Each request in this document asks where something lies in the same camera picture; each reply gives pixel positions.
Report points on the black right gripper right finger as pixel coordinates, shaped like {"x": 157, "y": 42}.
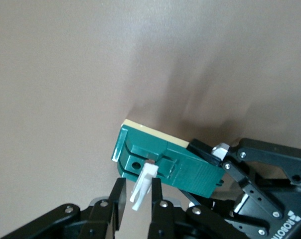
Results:
{"x": 156, "y": 199}

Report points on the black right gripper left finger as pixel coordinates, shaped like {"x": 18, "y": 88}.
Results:
{"x": 115, "y": 199}

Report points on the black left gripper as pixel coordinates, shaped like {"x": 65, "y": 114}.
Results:
{"x": 297, "y": 204}

